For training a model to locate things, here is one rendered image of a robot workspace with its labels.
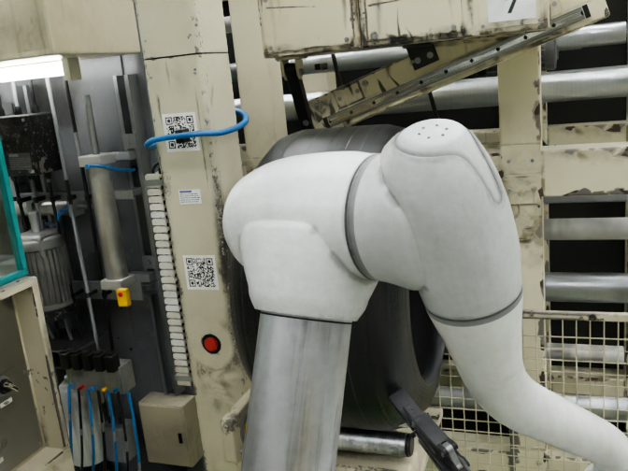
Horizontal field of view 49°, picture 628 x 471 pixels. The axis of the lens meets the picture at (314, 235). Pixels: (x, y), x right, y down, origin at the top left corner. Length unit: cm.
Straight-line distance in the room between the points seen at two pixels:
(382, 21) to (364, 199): 88
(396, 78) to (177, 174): 56
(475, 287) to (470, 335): 6
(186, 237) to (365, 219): 83
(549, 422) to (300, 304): 32
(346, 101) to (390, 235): 105
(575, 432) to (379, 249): 35
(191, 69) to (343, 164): 72
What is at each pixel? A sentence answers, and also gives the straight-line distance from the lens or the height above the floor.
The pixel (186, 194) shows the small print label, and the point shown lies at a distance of 141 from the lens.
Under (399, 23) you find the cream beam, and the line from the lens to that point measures 148.
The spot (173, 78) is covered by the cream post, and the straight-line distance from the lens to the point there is 138.
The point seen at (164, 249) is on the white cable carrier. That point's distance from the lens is 148.
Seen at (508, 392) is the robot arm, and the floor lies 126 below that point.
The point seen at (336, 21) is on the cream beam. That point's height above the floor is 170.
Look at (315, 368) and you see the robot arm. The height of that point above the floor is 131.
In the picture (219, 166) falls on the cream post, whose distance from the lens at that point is 138.
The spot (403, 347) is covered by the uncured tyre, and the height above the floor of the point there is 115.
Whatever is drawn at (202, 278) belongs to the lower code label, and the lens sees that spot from 144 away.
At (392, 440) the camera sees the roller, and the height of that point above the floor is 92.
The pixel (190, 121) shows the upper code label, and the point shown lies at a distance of 137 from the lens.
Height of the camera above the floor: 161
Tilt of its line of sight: 14 degrees down
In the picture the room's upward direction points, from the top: 6 degrees counter-clockwise
